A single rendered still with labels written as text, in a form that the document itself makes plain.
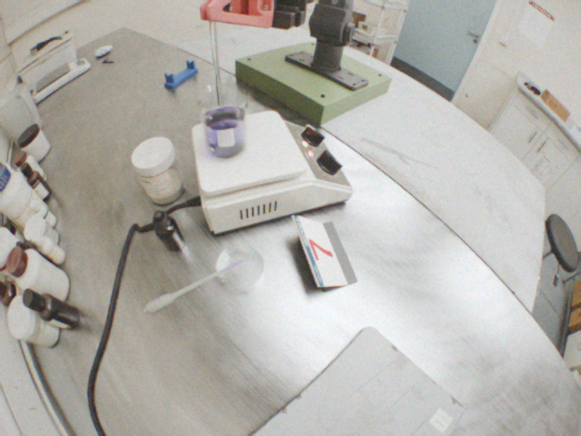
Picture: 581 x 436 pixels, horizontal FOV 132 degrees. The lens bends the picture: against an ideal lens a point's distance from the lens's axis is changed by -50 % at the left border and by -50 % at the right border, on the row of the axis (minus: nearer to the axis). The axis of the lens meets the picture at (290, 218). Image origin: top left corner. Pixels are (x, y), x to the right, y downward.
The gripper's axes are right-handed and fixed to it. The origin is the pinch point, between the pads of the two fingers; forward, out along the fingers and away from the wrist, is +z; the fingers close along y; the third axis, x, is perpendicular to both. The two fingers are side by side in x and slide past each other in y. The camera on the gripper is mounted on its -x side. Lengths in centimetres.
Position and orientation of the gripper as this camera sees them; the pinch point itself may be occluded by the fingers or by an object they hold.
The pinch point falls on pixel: (211, 11)
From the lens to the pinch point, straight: 24.7
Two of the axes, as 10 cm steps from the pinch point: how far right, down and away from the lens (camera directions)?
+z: -4.4, 7.6, -4.8
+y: 9.0, 4.1, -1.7
